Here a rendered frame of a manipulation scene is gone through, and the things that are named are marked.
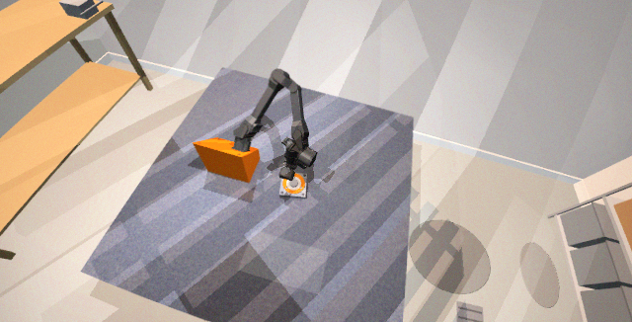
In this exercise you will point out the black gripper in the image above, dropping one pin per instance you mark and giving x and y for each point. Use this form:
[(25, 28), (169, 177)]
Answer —
[(287, 172)]

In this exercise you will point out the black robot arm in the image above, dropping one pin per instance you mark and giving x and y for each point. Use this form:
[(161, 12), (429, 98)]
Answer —
[(299, 130)]

